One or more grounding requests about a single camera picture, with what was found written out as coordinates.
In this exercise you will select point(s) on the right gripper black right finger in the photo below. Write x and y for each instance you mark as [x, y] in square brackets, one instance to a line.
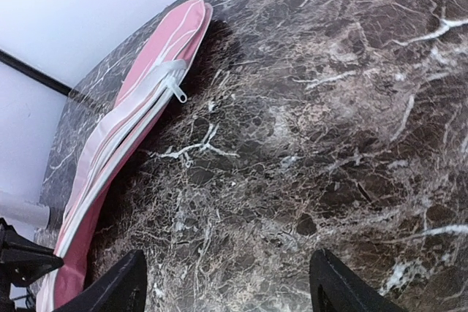
[335, 287]

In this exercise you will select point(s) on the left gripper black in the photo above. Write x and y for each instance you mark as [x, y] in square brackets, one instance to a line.
[22, 261]

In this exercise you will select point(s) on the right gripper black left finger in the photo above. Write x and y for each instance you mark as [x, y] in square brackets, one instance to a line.
[122, 288]

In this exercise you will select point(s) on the white shuttlecock tube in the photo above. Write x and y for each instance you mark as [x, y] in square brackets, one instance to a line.
[17, 209]

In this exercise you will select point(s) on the pink racket bag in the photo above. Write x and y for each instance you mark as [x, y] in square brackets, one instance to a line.
[153, 80]

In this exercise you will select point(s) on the black left corner post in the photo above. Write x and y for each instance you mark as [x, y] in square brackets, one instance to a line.
[34, 74]

